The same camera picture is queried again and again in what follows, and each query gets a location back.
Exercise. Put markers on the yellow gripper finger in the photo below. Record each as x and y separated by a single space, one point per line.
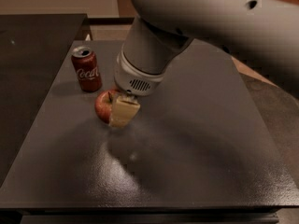
124 108

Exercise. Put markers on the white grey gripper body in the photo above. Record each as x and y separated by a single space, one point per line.
135 78

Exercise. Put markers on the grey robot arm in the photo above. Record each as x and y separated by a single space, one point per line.
263 34

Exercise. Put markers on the red apple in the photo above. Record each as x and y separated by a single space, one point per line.
103 104

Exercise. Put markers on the red coca-cola can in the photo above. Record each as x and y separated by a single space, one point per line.
85 64

